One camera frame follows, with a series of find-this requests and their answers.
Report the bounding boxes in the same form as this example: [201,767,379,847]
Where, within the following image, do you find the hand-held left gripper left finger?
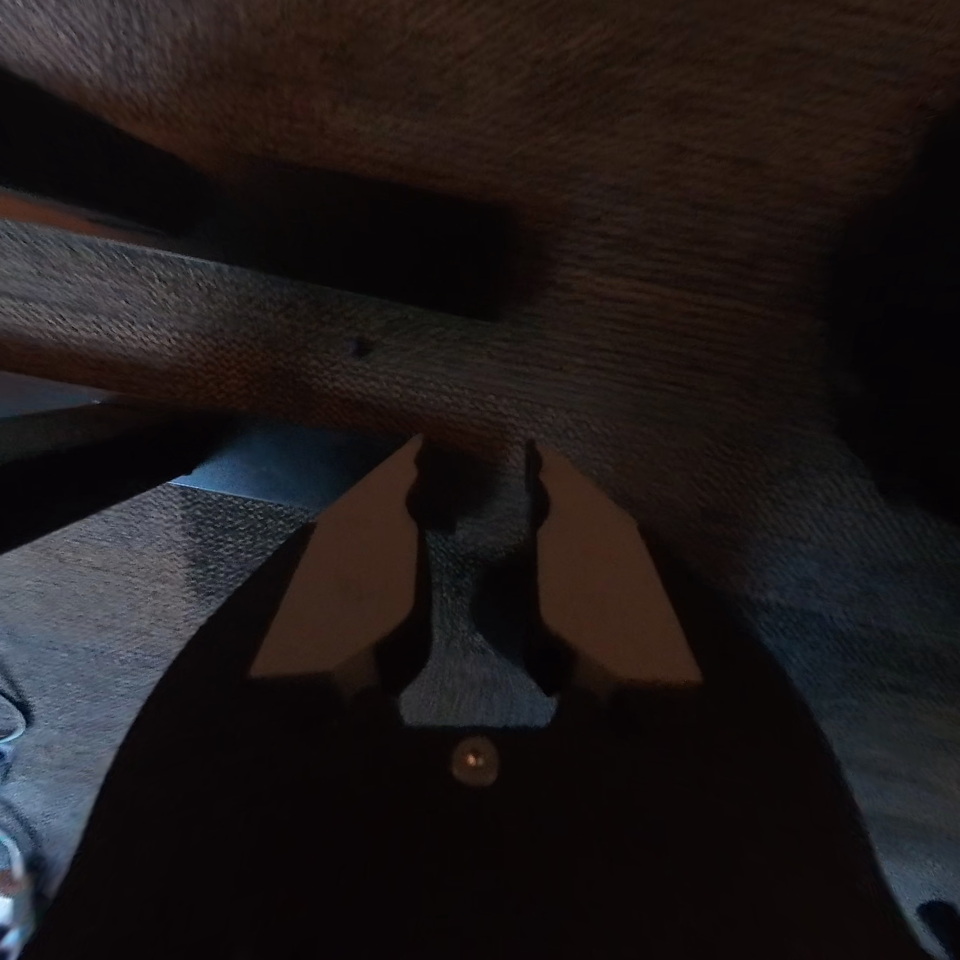
[247,432,436,695]

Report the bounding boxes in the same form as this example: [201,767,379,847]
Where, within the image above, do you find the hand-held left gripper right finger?
[525,438,705,695]

